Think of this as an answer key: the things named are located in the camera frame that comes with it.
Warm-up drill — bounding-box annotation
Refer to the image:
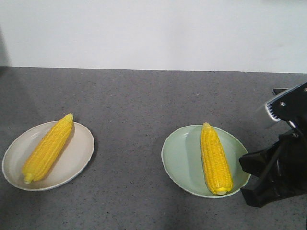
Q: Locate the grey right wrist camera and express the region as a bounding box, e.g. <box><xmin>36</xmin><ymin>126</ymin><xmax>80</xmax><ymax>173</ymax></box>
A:
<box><xmin>255</xmin><ymin>102</ymin><xmax>280</xmax><ymax>128</ymax></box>

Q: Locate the yellow corn cob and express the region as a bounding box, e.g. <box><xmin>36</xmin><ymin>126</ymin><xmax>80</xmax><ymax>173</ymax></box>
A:
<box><xmin>22</xmin><ymin>113</ymin><xmax>73</xmax><ymax>184</ymax></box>
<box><xmin>200</xmin><ymin>123</ymin><xmax>233</xmax><ymax>196</ymax></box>

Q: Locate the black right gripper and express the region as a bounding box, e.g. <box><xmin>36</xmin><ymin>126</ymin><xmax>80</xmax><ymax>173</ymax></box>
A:
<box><xmin>239</xmin><ymin>83</ymin><xmax>307</xmax><ymax>207</ymax></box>

